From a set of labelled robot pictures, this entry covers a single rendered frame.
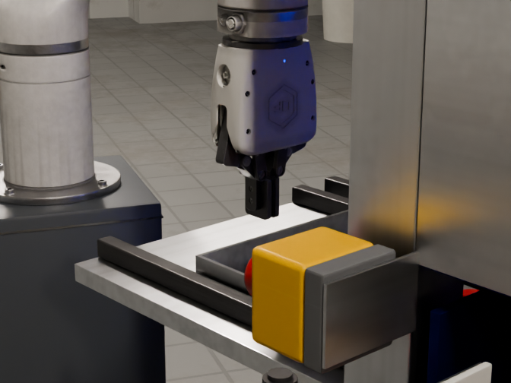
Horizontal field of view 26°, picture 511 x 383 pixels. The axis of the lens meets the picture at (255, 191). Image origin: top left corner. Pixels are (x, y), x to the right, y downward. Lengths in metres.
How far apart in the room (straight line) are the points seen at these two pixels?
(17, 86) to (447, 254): 0.80
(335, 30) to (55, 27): 6.51
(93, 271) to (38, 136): 0.34
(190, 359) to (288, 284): 2.24
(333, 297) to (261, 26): 0.35
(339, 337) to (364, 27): 0.21
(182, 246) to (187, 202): 3.05
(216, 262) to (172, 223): 2.96
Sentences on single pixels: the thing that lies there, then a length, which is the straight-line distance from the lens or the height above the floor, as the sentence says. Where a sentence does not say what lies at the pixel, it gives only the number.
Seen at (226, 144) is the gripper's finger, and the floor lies 1.03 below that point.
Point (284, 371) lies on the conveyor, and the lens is 0.66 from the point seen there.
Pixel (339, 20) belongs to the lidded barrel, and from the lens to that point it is 7.84.
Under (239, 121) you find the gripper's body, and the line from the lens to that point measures 1.00.
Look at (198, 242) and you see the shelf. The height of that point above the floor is 0.88.
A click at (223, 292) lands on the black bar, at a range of 1.03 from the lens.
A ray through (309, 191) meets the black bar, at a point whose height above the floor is 0.90.
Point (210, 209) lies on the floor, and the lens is 4.17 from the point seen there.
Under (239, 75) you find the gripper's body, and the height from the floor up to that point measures 1.10.
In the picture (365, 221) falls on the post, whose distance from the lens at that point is 0.80.
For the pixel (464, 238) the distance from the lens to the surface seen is 0.75.
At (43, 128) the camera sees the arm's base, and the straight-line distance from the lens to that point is 1.44.
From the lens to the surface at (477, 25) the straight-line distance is 0.71.
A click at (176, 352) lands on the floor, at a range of 3.02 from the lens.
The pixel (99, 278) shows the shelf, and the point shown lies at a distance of 1.13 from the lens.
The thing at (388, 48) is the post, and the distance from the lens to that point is 0.76.
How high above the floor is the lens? 1.29
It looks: 17 degrees down
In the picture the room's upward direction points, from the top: straight up
